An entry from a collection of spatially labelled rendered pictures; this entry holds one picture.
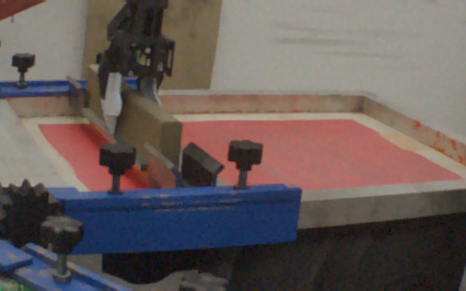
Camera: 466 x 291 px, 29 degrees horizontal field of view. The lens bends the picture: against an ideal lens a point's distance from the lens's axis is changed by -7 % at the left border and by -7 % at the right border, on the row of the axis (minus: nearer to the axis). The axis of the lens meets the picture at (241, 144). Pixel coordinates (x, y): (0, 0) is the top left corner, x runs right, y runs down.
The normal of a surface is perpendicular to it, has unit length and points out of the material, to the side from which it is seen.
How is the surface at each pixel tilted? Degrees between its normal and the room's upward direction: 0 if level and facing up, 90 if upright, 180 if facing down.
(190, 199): 90
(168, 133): 90
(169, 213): 90
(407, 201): 90
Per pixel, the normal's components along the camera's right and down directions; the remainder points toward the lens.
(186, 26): 0.79, 0.22
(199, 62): -0.14, 0.22
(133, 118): -0.90, 0.03
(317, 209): 0.43, 0.29
